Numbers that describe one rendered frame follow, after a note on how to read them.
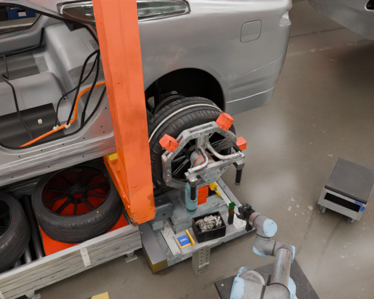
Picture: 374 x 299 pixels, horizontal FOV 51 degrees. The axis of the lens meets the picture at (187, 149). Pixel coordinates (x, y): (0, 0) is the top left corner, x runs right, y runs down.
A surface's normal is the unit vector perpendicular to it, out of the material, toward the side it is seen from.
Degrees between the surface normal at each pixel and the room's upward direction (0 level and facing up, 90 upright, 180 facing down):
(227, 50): 90
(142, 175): 90
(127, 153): 90
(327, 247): 0
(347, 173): 0
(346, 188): 0
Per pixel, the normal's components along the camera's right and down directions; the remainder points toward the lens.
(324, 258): 0.00, -0.73
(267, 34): 0.44, 0.61
